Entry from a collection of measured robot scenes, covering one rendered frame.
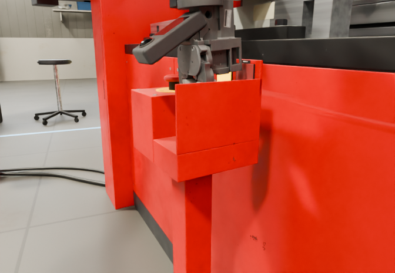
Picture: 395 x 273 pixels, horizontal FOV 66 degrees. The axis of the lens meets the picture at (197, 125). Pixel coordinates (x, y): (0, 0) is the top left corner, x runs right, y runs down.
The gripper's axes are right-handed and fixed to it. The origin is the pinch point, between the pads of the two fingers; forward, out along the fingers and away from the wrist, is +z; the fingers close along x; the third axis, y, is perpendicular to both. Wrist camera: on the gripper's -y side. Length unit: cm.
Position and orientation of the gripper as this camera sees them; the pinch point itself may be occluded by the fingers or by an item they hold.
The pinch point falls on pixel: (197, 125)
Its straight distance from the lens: 52.2
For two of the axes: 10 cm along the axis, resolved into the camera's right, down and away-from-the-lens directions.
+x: -5.1, -2.1, 8.3
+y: 8.6, -2.1, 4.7
